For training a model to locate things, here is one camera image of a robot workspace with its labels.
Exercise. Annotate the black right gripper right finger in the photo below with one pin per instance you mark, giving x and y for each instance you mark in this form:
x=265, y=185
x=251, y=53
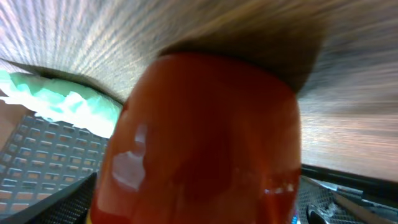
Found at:
x=317, y=204

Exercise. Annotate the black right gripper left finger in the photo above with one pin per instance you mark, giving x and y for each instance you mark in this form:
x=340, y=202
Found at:
x=67, y=206

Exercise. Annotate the white teal tissue packet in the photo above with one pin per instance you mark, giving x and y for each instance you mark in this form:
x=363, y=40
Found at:
x=60, y=100

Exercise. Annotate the sriracha chilli sauce bottle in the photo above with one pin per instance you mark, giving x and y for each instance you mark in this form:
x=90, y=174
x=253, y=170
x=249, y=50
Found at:
x=202, y=139

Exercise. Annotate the grey plastic mesh basket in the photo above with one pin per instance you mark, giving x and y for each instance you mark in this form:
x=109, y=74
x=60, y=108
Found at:
x=40, y=158

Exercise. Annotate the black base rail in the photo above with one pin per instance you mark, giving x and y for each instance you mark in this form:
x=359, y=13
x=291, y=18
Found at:
x=376, y=195

